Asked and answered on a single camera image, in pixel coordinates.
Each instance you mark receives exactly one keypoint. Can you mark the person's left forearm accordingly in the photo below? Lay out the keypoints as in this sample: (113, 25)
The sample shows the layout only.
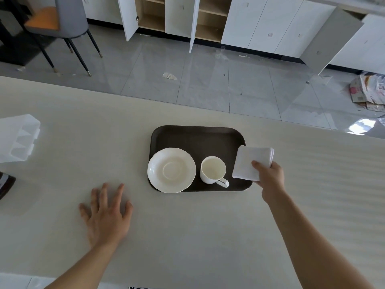
(87, 267)

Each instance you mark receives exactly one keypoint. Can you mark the person's right hand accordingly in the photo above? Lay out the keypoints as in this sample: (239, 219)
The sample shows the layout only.
(272, 179)

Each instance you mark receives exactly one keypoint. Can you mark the person's right forearm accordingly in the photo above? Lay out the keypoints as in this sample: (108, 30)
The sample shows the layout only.
(312, 246)

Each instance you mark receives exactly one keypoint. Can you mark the person's right thumb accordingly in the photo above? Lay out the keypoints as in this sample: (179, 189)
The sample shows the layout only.
(257, 167)

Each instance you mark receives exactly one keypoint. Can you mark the dark brown object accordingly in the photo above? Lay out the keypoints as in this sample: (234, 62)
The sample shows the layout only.
(5, 185)

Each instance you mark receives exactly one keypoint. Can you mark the cardboard box with plastic bag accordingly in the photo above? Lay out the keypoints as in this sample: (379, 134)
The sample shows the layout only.
(368, 91)

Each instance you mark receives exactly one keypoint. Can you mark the person's left hand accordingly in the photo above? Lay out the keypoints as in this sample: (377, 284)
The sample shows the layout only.
(106, 221)

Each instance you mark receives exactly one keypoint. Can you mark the clear plastic container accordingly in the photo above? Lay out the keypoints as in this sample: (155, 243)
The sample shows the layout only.
(16, 138)

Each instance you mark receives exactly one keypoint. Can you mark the grey open cabinet door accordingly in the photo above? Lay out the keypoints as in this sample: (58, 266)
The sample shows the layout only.
(330, 39)

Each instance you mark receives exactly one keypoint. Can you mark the dark brown serving tray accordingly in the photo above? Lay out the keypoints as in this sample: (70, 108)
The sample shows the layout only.
(204, 141)

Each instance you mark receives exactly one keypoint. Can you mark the grey chair with orange seat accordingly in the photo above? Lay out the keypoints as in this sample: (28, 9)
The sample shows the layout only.
(64, 21)

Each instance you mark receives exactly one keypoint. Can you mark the white saucer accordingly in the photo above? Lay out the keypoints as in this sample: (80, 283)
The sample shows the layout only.
(171, 170)

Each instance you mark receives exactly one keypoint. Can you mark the white cup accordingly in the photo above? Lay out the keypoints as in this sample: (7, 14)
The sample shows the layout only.
(212, 171)

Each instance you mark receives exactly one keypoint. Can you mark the white cabinet row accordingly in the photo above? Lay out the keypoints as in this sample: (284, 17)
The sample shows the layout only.
(264, 24)

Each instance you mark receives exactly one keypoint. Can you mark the white napkin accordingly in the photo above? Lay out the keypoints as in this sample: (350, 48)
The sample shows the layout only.
(248, 162)

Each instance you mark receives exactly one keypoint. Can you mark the person's left little finger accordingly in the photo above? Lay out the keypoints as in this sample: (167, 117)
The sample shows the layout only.
(84, 214)

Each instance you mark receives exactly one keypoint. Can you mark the person's left thumb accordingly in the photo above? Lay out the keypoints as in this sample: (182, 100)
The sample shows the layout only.
(128, 212)

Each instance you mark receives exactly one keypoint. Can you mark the person's left middle finger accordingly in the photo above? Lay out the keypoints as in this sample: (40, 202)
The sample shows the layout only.
(105, 195)

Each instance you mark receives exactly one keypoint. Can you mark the crumpled paper scrap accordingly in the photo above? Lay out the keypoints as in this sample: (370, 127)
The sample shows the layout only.
(170, 76)

